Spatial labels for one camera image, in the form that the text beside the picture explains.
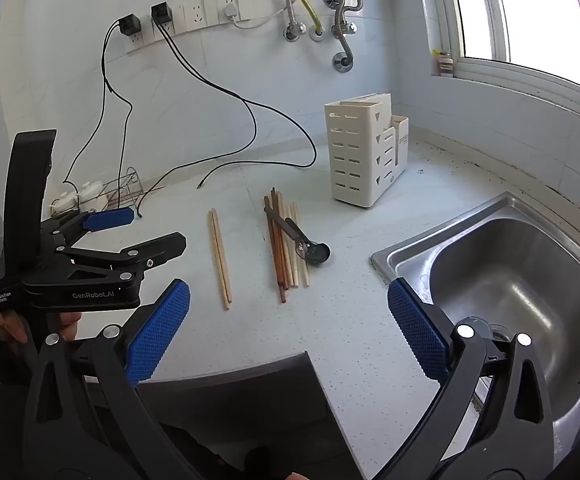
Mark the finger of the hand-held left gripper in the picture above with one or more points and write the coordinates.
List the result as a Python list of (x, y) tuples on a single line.
[(111, 217), (155, 250)]

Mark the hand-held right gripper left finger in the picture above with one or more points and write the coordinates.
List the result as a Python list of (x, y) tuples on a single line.
[(162, 332)]

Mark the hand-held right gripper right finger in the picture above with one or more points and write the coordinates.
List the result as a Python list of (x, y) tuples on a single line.
[(417, 332)]

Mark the light wooden chopstick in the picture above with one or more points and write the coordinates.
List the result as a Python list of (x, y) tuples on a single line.
[(224, 260), (218, 260)]

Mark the metal spoon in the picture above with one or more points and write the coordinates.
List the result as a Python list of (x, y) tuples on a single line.
[(318, 253)]

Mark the pile of mixed chopsticks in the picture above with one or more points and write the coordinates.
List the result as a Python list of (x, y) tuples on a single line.
[(281, 270)]

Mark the cream plastic utensil holder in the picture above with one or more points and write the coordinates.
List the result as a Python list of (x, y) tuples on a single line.
[(354, 160)]

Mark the person's left hand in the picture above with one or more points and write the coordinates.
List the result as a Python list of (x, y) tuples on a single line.
[(10, 325)]

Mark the white condiment jar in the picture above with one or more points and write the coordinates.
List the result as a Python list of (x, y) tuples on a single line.
[(64, 205), (91, 194)]

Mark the dark grey panel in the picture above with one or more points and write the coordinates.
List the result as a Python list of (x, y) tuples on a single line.
[(230, 400)]

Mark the stainless steel sink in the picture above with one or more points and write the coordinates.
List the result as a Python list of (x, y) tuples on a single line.
[(509, 270)]

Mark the white power plug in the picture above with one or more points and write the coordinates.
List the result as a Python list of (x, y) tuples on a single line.
[(230, 10)]

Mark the chrome angle valve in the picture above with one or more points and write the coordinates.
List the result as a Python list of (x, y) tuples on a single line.
[(344, 28), (294, 31)]

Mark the small glass bottle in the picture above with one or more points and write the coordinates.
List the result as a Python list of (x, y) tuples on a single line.
[(443, 64)]

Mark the white framed window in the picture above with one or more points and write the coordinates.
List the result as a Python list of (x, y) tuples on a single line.
[(519, 20)]

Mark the black wall charger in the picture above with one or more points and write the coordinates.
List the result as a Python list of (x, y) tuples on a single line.
[(129, 25), (161, 11)]

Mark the white wall outlet strip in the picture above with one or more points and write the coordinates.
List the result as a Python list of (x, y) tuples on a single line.
[(197, 12)]

